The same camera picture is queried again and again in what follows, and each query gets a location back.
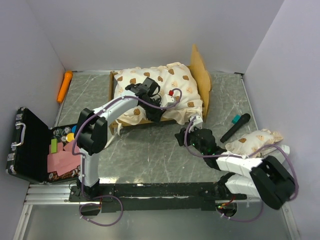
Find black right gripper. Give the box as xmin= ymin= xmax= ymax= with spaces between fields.
xmin=174 ymin=123 xmax=207 ymax=156

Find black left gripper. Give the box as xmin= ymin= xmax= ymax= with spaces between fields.
xmin=140 ymin=97 xmax=167 ymax=124

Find bear print bed mattress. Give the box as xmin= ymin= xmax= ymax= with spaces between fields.
xmin=110 ymin=62 xmax=203 ymax=125

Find small bear print pillow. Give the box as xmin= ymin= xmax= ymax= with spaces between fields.
xmin=225 ymin=129 xmax=284 ymax=156

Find wooden pet bed frame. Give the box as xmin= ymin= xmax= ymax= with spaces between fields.
xmin=108 ymin=45 xmax=212 ymax=122

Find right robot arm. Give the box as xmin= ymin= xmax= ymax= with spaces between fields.
xmin=174 ymin=127 xmax=298 ymax=210

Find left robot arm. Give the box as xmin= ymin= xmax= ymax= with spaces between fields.
xmin=72 ymin=77 xmax=164 ymax=201

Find white lint roller box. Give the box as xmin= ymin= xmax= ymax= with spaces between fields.
xmin=261 ymin=144 xmax=290 ymax=164

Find orange plastic carrot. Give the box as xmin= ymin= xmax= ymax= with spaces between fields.
xmin=56 ymin=70 xmax=73 ymax=104

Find blue round cap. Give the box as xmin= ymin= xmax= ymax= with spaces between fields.
xmin=71 ymin=125 xmax=77 ymax=133

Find yellow round cap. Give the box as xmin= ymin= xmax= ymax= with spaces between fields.
xmin=66 ymin=132 xmax=75 ymax=142

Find green block in case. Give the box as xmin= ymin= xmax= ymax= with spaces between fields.
xmin=50 ymin=138 xmax=58 ymax=154

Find pink paper sheets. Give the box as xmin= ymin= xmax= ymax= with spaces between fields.
xmin=47 ymin=140 xmax=81 ymax=176

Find black open carrying case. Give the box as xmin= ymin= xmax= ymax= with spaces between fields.
xmin=6 ymin=107 xmax=80 ymax=184

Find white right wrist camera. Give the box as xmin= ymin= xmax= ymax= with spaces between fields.
xmin=189 ymin=114 xmax=203 ymax=131

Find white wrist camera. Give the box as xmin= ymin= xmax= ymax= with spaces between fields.
xmin=189 ymin=114 xmax=203 ymax=131
xmin=160 ymin=94 xmax=178 ymax=109

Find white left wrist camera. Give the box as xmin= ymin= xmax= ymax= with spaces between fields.
xmin=160 ymin=94 xmax=178 ymax=109

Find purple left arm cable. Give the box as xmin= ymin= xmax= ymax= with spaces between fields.
xmin=71 ymin=87 xmax=182 ymax=228

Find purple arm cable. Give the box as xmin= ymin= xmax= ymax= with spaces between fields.
xmin=183 ymin=119 xmax=300 ymax=224
xmin=71 ymin=87 xmax=182 ymax=228

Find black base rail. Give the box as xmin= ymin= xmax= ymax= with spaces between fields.
xmin=68 ymin=182 xmax=247 ymax=213

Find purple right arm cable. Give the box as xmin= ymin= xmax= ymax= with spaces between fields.
xmin=183 ymin=119 xmax=300 ymax=224

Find aluminium frame rail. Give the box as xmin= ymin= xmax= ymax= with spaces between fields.
xmin=24 ymin=184 xmax=261 ymax=205

